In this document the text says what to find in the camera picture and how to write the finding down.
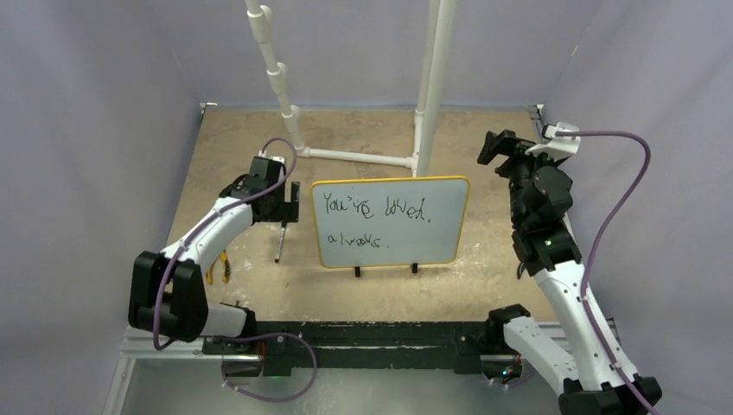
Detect white PVC pipe frame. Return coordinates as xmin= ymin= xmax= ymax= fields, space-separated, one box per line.
xmin=245 ymin=1 xmax=457 ymax=176

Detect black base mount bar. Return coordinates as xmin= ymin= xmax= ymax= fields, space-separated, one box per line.
xmin=202 ymin=304 xmax=530 ymax=376

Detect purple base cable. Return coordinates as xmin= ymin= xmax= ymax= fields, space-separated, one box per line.
xmin=220 ymin=333 xmax=319 ymax=405
xmin=484 ymin=366 xmax=533 ymax=392

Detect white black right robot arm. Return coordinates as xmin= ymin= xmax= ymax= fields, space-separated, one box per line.
xmin=477 ymin=125 xmax=662 ymax=414

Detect yellow handled pliers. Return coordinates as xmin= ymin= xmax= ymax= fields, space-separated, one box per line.
xmin=205 ymin=250 xmax=232 ymax=286

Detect yellow framed whiteboard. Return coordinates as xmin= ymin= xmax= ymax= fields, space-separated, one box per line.
xmin=309 ymin=176 xmax=471 ymax=269

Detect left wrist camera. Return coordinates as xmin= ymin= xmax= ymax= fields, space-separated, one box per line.
xmin=258 ymin=150 xmax=287 ymax=164

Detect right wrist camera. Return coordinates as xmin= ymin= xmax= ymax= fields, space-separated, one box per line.
xmin=525 ymin=122 xmax=581 ymax=162

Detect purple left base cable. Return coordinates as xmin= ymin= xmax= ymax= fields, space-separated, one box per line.
xmin=220 ymin=333 xmax=319 ymax=405

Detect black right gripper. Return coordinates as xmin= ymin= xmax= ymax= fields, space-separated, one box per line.
xmin=478 ymin=130 xmax=564 ymax=226

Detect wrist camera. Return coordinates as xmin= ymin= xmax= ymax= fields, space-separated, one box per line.
xmin=525 ymin=122 xmax=581 ymax=162
xmin=258 ymin=150 xmax=287 ymax=164

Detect aluminium table edge rail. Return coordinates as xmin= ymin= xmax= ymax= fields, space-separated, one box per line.
xmin=526 ymin=104 xmax=640 ymax=415

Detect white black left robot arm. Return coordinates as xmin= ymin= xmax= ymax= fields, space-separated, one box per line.
xmin=128 ymin=153 xmax=300 ymax=354

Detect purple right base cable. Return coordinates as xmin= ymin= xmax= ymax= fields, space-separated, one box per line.
xmin=484 ymin=366 xmax=533 ymax=392

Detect white whiteboard marker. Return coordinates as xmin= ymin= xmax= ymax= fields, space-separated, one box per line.
xmin=274 ymin=221 xmax=287 ymax=264

